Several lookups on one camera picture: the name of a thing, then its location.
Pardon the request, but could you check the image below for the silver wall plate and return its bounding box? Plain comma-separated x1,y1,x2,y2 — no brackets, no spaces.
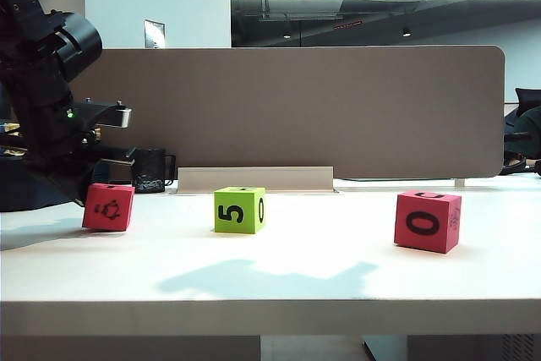
143,19,167,50

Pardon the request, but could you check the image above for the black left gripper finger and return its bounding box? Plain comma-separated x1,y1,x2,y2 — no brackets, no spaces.
41,173,92,210

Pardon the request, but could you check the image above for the brown desk partition panel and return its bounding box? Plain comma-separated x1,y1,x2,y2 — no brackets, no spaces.
69,45,507,181

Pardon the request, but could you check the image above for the grey vented cabinet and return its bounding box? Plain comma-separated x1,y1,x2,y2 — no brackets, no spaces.
407,333,541,361

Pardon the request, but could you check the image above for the person in dark green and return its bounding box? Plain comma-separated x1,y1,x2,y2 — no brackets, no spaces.
505,107,541,155

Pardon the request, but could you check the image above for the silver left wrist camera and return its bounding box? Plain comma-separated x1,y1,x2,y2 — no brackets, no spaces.
78,98,134,130

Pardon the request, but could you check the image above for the dark blue box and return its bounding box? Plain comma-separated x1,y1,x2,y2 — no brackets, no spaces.
0,156,88,213

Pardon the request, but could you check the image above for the red foam block with penguin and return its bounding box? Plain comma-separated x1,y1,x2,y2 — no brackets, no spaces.
81,183,136,233

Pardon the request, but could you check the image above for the black mug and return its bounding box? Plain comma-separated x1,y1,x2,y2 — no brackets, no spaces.
129,149,178,194

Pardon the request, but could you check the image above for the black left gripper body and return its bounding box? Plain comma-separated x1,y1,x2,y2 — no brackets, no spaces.
23,130,137,187

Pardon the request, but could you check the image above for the yellow patterned box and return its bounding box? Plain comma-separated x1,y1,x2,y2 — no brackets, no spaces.
0,121,23,155

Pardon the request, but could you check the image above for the green foam letter block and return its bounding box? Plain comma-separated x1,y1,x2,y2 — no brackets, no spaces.
213,186,268,235

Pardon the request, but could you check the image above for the red foam block with U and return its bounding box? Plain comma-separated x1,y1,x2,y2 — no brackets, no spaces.
393,190,462,254

